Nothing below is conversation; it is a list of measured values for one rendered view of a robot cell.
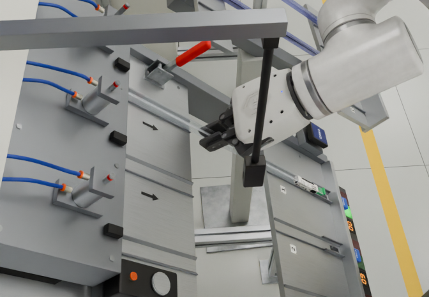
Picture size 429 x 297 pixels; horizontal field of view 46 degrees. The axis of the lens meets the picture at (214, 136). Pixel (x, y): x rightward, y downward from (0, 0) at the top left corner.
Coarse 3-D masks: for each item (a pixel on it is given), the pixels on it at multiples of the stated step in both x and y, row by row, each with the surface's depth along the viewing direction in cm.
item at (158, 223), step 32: (160, 96) 74; (128, 128) 66; (160, 128) 71; (128, 160) 63; (160, 160) 68; (128, 192) 61; (160, 192) 65; (128, 224) 58; (160, 224) 62; (192, 224) 66; (128, 256) 56; (160, 256) 60; (192, 256) 63; (0, 288) 44; (32, 288) 47; (64, 288) 49; (192, 288) 61
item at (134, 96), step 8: (128, 96) 68; (136, 96) 68; (144, 96) 70; (144, 104) 70; (152, 104) 70; (160, 104) 72; (160, 112) 71; (168, 112) 72; (176, 112) 73; (176, 120) 73; (184, 120) 74; (192, 120) 75; (192, 128) 75; (200, 128) 76; (208, 128) 77; (200, 136) 77; (232, 152) 81; (272, 168) 86; (280, 168) 88; (280, 176) 88; (288, 176) 89; (296, 176) 91; (320, 192) 95
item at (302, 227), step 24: (288, 168) 92; (312, 168) 99; (288, 192) 88; (288, 216) 85; (312, 216) 90; (288, 240) 81; (312, 240) 87; (336, 240) 93; (288, 264) 78; (312, 264) 83; (336, 264) 89; (288, 288) 75; (312, 288) 80; (336, 288) 85
